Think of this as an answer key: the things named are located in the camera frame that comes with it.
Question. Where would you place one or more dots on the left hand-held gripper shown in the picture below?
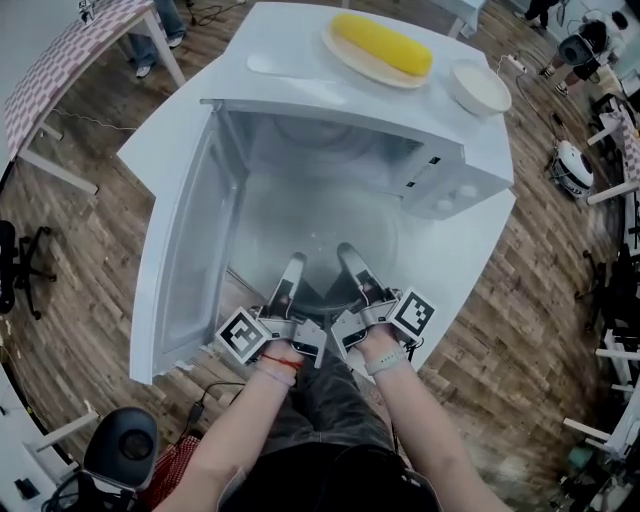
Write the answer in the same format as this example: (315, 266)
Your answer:
(280, 332)

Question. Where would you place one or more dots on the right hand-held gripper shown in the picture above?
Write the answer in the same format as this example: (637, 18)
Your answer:
(380, 317)

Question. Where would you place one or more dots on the person's left forearm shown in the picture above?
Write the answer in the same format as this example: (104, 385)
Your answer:
(235, 425)

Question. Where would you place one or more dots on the person's right forearm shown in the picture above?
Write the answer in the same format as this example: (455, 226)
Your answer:
(425, 425)

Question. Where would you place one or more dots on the large white table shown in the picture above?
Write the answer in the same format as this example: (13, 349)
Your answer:
(450, 280)

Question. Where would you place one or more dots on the pale wrist watch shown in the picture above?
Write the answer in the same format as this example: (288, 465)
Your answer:
(387, 361)

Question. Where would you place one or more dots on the white microwave oven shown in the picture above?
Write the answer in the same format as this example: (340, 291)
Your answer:
(440, 190)

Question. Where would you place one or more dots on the beige oval plate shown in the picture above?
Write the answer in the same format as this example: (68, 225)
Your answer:
(350, 60)

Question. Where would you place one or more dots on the person's black shirt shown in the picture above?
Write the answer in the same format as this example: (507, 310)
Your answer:
(325, 480)

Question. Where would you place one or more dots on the white bowl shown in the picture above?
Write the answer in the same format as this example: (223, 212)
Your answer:
(480, 87)

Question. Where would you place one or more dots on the yellow corn cob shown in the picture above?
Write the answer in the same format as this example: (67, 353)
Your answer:
(385, 47)

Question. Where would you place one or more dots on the red checkered cloth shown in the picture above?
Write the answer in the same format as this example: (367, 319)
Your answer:
(175, 465)

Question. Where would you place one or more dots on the black padded chair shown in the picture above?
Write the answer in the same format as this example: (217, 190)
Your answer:
(120, 440)

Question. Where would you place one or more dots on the white dome-shaped device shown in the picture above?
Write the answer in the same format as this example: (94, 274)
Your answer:
(575, 167)

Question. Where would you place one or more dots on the small white power strip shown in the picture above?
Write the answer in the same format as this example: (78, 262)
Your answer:
(514, 62)

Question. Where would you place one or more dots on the black office chair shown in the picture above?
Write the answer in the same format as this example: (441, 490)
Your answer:
(6, 265)
(620, 290)

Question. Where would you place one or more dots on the teal box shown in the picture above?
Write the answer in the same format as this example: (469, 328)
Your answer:
(580, 457)

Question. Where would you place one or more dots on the checkered table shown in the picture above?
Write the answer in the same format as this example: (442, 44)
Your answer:
(631, 145)
(60, 65)

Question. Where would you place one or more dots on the small black box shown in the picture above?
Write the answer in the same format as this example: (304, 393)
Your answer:
(25, 487)

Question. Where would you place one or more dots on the white metal frame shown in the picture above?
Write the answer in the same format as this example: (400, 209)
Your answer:
(617, 354)

